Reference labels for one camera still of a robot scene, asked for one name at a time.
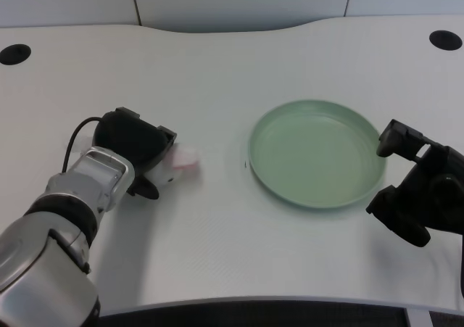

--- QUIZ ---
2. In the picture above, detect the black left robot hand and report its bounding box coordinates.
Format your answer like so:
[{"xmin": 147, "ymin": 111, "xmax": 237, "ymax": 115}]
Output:
[{"xmin": 91, "ymin": 107, "xmax": 178, "ymax": 201}]

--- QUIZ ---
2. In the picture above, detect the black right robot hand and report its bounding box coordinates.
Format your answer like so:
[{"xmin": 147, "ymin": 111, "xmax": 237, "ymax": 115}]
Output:
[{"xmin": 365, "ymin": 118, "xmax": 464, "ymax": 249}]

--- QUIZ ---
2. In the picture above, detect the white plush rabbit doll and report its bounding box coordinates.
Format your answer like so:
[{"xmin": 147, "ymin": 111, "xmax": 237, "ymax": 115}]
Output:
[{"xmin": 75, "ymin": 134, "xmax": 202, "ymax": 187}]

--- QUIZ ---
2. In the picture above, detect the green round plate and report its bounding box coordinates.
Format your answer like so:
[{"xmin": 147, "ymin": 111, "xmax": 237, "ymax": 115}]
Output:
[{"xmin": 248, "ymin": 99, "xmax": 387, "ymax": 210}]

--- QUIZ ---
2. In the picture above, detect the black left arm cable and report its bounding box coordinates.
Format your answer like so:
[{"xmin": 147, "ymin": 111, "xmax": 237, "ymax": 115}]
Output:
[{"xmin": 61, "ymin": 117, "xmax": 104, "ymax": 174}]

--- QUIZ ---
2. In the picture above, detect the black cable grommet hole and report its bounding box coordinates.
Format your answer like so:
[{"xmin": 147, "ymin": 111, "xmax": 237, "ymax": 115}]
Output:
[
  {"xmin": 0, "ymin": 44, "xmax": 32, "ymax": 66},
  {"xmin": 428, "ymin": 30, "xmax": 463, "ymax": 51}
]

